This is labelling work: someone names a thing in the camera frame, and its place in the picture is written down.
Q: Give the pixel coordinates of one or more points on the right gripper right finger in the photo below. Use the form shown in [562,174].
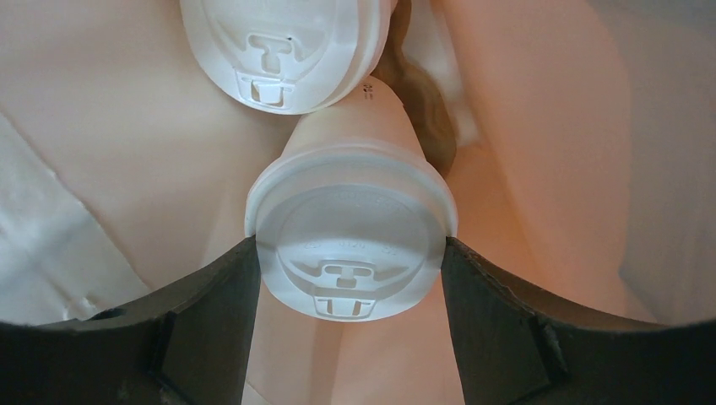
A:
[516,343]

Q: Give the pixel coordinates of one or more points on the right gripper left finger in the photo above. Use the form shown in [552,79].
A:
[187,343]

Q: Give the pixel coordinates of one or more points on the lidded white coffee cup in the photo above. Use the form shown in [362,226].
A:
[351,221]

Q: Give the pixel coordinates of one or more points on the orange paper bag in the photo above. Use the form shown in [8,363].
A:
[597,183]

